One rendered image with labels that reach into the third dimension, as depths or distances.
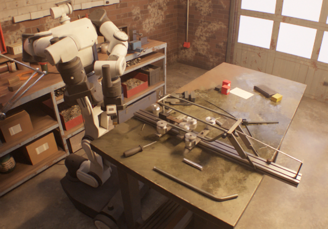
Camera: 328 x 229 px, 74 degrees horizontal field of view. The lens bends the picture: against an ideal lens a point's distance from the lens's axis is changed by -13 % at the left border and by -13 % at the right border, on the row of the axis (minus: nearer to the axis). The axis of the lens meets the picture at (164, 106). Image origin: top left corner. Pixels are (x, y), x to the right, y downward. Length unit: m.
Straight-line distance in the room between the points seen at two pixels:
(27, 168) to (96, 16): 1.56
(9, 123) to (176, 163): 1.49
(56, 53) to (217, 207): 0.78
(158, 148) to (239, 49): 3.30
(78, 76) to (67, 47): 0.11
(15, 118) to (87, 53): 1.05
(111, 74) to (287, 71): 3.37
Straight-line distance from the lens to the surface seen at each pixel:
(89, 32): 1.39
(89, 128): 1.57
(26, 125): 2.24
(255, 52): 4.18
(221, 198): 0.96
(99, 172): 1.81
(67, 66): 0.88
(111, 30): 1.38
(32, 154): 2.40
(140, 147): 1.14
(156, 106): 1.41
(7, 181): 2.42
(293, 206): 2.27
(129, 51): 2.71
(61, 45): 0.86
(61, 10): 1.43
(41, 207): 2.24
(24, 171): 2.44
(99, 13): 1.50
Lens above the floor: 1.62
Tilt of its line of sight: 30 degrees down
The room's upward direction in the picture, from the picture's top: straight up
